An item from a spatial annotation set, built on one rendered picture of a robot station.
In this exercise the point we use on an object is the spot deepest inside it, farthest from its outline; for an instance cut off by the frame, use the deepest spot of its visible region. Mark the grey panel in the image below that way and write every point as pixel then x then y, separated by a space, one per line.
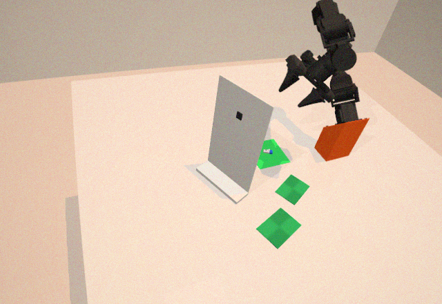
pixel 240 124

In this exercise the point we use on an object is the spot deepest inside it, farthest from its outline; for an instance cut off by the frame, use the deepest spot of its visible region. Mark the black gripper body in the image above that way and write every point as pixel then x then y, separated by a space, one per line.
pixel 319 71

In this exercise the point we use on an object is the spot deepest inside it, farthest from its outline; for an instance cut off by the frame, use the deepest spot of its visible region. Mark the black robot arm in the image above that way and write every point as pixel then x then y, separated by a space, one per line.
pixel 334 28

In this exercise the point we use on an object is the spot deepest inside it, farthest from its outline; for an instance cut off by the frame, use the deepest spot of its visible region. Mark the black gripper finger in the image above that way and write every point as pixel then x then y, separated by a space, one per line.
pixel 312 98
pixel 289 79

